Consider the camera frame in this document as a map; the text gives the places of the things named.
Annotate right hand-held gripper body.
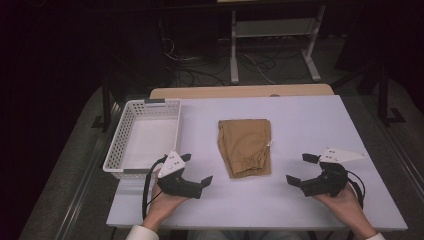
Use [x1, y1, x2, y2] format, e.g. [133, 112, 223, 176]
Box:
[299, 146, 368, 198]

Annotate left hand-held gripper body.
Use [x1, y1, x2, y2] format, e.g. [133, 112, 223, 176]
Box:
[156, 150, 204, 200]

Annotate white perforated plastic basket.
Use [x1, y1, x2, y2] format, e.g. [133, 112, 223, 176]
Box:
[102, 98, 183, 181]

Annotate brown pants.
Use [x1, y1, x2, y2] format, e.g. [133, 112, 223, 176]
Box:
[217, 118, 273, 180]

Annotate person's right hand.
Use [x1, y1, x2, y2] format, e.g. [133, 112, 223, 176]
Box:
[312, 182, 371, 234]

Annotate person's left hand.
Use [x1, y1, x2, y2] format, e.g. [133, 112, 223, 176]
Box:
[143, 177, 190, 231]

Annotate white table board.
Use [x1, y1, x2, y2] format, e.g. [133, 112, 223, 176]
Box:
[106, 95, 409, 233]

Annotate wooden table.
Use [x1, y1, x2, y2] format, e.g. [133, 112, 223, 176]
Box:
[148, 83, 336, 100]

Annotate black metal stand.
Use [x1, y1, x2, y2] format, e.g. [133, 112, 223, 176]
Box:
[90, 75, 115, 133]
[332, 62, 407, 128]

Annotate grey metal stand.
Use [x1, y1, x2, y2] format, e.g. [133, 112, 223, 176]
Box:
[229, 4, 327, 85]

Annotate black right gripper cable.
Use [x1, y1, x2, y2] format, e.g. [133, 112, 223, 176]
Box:
[346, 169, 367, 210]

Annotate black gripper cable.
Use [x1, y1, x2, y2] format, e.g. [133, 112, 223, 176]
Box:
[346, 169, 367, 210]
[141, 154, 168, 221]

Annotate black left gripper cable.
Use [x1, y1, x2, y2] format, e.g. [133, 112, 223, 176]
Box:
[141, 154, 168, 221]

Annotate tangle of floor cables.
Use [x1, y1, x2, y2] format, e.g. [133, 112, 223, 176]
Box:
[161, 35, 278, 88]

